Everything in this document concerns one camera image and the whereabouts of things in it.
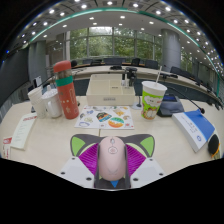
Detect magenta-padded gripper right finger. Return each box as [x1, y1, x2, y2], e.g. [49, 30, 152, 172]
[124, 143, 167, 190]

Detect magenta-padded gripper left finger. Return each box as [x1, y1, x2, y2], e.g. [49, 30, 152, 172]
[59, 143, 100, 190]

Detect pink computer mouse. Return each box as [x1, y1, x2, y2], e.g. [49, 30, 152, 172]
[97, 135, 128, 182]

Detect cat face mouse pad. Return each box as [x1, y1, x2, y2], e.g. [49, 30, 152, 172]
[69, 133, 156, 189]

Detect colourful sticker sheet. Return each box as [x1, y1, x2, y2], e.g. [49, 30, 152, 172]
[74, 105, 135, 130]

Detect green white cup with straw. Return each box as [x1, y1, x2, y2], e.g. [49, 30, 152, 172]
[140, 65, 168, 121]

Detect black gooseneck conference microphone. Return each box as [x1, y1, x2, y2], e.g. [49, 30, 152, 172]
[156, 83, 206, 118]

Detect blue and white book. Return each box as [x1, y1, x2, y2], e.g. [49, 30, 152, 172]
[171, 109, 217, 153]

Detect red drink bottle green band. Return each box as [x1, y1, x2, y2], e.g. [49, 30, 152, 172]
[52, 60, 80, 120]

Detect white lidded mug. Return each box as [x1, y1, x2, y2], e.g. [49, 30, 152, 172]
[41, 84, 64, 119]

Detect white cardboard box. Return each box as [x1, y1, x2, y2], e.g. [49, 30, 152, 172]
[85, 73, 136, 107]

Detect white booklet with red header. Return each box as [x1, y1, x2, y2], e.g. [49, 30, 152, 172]
[9, 112, 38, 150]

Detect stack of white paper cups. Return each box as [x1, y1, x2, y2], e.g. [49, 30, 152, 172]
[27, 85, 48, 119]

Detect black yellow handheld microphone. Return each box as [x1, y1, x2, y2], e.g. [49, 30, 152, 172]
[207, 133, 222, 159]

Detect long curved conference table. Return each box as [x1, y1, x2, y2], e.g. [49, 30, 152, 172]
[71, 64, 224, 108]

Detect white floor-standing appliance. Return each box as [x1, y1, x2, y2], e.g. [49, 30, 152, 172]
[33, 75, 43, 89]

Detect dark office chairs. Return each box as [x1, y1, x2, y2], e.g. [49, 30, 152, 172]
[69, 57, 214, 91]

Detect ceiling lights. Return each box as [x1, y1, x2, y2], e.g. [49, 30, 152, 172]
[16, 0, 224, 73]

